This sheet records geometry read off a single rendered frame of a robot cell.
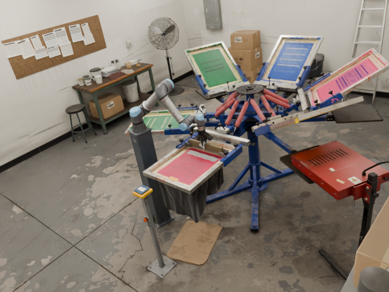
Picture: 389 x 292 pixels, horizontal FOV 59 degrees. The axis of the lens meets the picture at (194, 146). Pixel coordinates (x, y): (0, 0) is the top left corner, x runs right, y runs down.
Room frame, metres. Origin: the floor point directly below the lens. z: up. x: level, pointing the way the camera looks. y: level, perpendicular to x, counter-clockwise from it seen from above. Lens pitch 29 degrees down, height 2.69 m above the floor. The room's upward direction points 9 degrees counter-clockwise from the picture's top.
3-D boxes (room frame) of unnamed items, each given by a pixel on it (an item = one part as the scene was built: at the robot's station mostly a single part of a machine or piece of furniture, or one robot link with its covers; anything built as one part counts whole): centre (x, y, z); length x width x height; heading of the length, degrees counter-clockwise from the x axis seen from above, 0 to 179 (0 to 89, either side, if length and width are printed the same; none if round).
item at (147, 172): (2.80, 0.03, 0.97); 0.79 x 0.58 x 0.04; 136
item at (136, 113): (3.20, 0.52, 1.37); 0.13 x 0.12 x 0.14; 148
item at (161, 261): (2.48, 0.51, 0.48); 0.22 x 0.22 x 0.96; 46
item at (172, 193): (2.59, 0.24, 0.74); 0.45 x 0.03 x 0.43; 46
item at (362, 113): (3.40, -1.35, 0.91); 1.34 x 0.40 x 0.08; 76
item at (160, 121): (3.78, 0.18, 1.05); 1.08 x 0.61 x 0.23; 76
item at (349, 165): (2.20, -1.09, 1.06); 0.61 x 0.46 x 0.12; 16
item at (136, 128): (3.20, 0.53, 1.25); 0.15 x 0.15 x 0.10
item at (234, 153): (2.78, -0.33, 0.98); 0.30 x 0.05 x 0.07; 136
